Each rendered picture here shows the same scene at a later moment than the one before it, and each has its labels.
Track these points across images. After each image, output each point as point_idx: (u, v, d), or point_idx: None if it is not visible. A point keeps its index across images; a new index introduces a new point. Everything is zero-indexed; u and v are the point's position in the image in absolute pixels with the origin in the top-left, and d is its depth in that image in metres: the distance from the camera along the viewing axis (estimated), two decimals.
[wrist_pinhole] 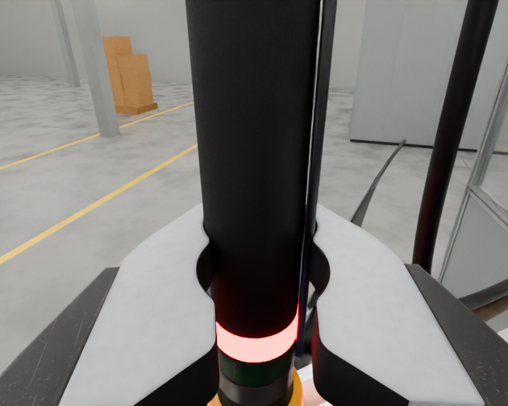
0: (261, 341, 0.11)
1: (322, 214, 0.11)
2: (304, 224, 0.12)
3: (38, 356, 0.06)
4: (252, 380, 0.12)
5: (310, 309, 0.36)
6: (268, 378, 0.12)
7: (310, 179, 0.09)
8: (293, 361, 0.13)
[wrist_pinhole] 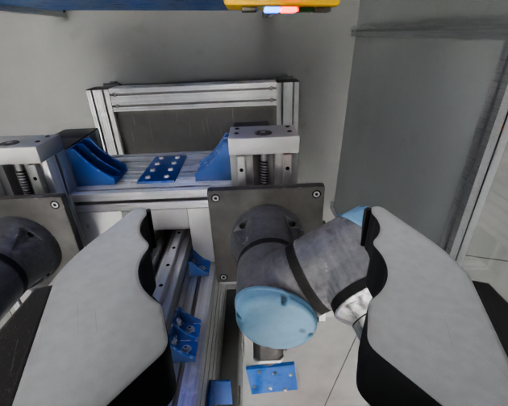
0: None
1: (387, 220, 0.11)
2: (367, 228, 0.12)
3: None
4: None
5: None
6: None
7: None
8: None
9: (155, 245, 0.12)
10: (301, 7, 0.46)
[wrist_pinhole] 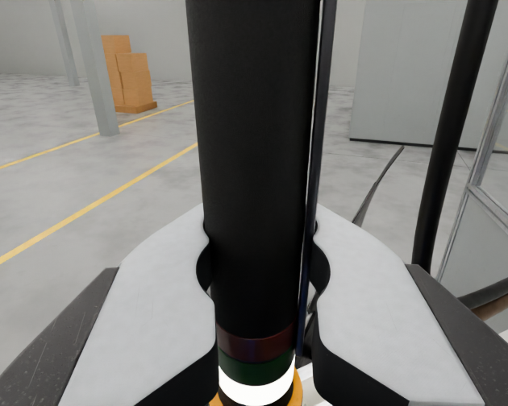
0: (261, 341, 0.11)
1: (322, 214, 0.11)
2: (305, 224, 0.12)
3: (38, 357, 0.06)
4: (252, 379, 0.12)
5: None
6: (268, 377, 0.12)
7: (310, 180, 0.09)
8: (293, 360, 0.13)
9: None
10: None
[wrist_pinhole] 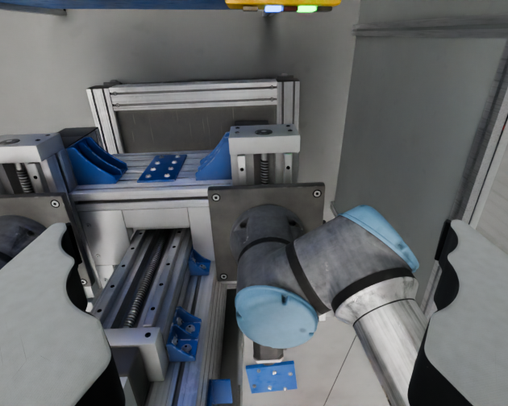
0: None
1: (468, 235, 0.10)
2: (443, 242, 0.11)
3: None
4: None
5: None
6: None
7: None
8: None
9: (80, 260, 0.11)
10: (301, 6, 0.46)
